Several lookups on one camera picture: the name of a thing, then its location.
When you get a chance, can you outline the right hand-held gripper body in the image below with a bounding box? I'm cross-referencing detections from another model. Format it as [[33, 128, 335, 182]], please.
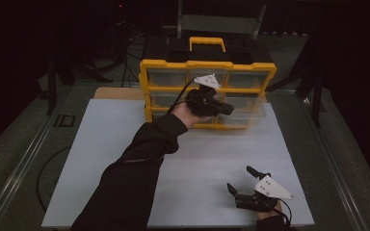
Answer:
[[235, 175, 296, 214]]

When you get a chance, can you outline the black floor bracket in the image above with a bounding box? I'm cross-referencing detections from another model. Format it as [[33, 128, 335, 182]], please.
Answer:
[[53, 114, 77, 129]]

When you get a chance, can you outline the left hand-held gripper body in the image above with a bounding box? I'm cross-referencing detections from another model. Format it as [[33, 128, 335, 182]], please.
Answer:
[[185, 73, 222, 117]]

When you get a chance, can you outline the person's left hand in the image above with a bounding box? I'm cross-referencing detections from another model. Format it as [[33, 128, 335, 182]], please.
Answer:
[[171, 101, 212, 130]]

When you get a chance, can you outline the person's right hand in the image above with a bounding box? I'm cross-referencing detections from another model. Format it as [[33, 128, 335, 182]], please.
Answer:
[[255, 201, 284, 221]]

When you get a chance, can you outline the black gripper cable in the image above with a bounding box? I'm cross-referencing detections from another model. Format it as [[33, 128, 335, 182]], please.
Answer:
[[277, 197, 294, 229], [166, 78, 198, 116]]

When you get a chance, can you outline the yellow black drawer organizer cabinet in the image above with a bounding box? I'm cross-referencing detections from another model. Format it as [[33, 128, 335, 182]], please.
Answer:
[[139, 36, 278, 131]]

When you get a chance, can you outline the grey metal frame table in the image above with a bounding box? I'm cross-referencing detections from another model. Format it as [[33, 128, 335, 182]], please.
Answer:
[[163, 0, 268, 40]]

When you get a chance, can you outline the set of clear organizer drawers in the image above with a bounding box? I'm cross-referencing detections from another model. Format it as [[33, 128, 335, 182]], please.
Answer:
[[147, 68, 266, 127]]

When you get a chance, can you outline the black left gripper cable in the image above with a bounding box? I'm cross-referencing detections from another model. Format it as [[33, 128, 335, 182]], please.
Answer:
[[166, 78, 198, 116]]

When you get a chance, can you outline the black floor cable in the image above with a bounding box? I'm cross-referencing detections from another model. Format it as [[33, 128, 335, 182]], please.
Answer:
[[36, 145, 73, 214]]

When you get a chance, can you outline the black tripod stand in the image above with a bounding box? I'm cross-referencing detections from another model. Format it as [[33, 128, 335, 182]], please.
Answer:
[[44, 47, 119, 116]]

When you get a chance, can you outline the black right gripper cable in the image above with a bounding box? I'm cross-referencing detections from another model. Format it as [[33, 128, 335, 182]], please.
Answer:
[[277, 197, 294, 229]]

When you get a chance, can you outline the metal floor rail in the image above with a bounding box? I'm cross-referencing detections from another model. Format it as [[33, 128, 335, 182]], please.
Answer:
[[297, 94, 370, 231], [0, 92, 74, 231]]

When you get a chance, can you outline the dark metal stand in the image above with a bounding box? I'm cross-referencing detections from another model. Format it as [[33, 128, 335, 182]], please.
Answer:
[[266, 32, 326, 129]]

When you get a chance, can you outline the clear plastic drawer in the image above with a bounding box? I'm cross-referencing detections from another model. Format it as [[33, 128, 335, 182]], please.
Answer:
[[217, 101, 268, 129]]

